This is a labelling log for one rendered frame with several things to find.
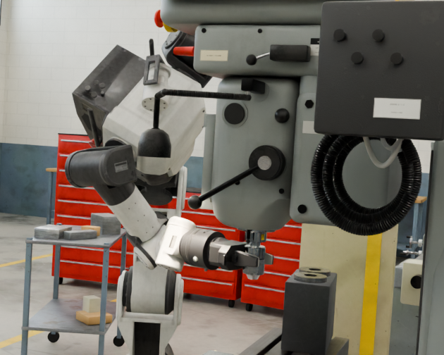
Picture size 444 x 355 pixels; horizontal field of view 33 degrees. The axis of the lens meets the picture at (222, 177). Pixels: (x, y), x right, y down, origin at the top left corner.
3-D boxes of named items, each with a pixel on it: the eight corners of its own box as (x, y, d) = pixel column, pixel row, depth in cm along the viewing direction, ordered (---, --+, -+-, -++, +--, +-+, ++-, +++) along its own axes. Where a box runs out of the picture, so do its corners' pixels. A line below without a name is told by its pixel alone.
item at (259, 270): (268, 274, 161) (270, 251, 160) (251, 275, 158) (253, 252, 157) (254, 270, 164) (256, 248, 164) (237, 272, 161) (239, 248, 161)
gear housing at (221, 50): (189, 72, 152) (192, 22, 151) (230, 82, 175) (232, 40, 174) (352, 76, 140) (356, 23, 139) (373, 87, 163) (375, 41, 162)
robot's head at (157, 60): (149, 101, 188) (137, 84, 182) (152, 74, 192) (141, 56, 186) (172, 98, 186) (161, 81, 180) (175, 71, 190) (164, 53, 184)
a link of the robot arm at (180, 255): (196, 223, 168) (161, 217, 175) (182, 268, 166) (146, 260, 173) (224, 239, 176) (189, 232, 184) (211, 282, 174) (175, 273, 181)
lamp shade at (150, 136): (136, 155, 162) (137, 127, 162) (168, 157, 163) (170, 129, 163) (138, 156, 155) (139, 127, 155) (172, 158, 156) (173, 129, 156)
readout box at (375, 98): (310, 132, 117) (319, -2, 116) (323, 134, 125) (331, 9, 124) (441, 140, 110) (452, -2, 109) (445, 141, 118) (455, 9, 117)
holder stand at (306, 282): (280, 350, 198) (285, 276, 197) (292, 330, 220) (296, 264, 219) (325, 356, 195) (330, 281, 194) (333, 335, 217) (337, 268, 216)
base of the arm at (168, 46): (149, 59, 207) (163, 59, 197) (173, 21, 209) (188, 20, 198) (190, 89, 214) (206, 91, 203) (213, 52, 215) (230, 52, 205)
